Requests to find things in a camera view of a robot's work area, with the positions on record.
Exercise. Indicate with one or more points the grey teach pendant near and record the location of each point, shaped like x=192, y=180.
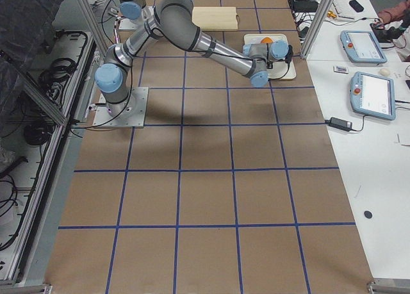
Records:
x=373, y=95

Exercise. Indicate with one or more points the bamboo cutting board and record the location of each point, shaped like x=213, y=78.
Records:
x=215, y=18

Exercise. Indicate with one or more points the aluminium frame post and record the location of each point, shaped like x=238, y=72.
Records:
x=320, y=15

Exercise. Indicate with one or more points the grey teach pendant far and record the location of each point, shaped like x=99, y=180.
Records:
x=362, y=47

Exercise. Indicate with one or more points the second grey robot arm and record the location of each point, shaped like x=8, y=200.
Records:
x=172, y=19

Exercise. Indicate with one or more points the black power adapter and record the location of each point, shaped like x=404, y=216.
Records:
x=340, y=124

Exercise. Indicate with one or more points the grey teach pendant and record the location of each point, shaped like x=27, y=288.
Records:
x=362, y=47
x=373, y=95

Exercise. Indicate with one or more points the cream bear tray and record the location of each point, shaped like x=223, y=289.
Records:
x=282, y=63

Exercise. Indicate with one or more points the orange fruit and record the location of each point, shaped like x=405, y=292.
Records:
x=266, y=40

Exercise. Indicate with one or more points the metal base plate arm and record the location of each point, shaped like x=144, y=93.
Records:
x=130, y=113
x=131, y=25

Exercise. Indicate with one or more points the white round plate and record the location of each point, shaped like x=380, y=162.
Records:
x=256, y=40

